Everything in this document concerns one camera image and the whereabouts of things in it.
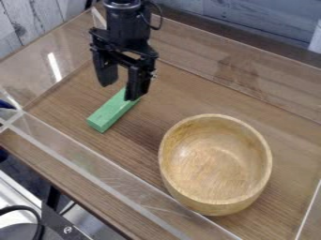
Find clear acrylic tray enclosure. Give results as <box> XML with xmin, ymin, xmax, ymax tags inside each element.
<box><xmin>0</xmin><ymin>11</ymin><xmax>321</xmax><ymax>240</ymax></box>

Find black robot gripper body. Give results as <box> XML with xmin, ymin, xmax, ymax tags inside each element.
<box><xmin>89</xmin><ymin>0</ymin><xmax>159</xmax><ymax>68</ymax></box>

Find black cable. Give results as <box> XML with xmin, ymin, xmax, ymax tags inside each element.
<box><xmin>0</xmin><ymin>204</ymin><xmax>45</xmax><ymax>240</ymax></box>

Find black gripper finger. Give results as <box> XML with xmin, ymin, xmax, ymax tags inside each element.
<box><xmin>91</xmin><ymin>49</ymin><xmax>117</xmax><ymax>87</ymax></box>
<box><xmin>124</xmin><ymin>65</ymin><xmax>155</xmax><ymax>101</ymax></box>

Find green rectangular block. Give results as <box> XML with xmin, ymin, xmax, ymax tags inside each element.
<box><xmin>87</xmin><ymin>88</ymin><xmax>137</xmax><ymax>133</ymax></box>

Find light wooden bowl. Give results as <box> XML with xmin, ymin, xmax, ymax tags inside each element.
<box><xmin>157</xmin><ymin>113</ymin><xmax>272</xmax><ymax>217</ymax></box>

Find black metal bracket with screw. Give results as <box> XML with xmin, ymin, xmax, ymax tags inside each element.
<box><xmin>40</xmin><ymin>203</ymin><xmax>92</xmax><ymax>240</ymax></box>

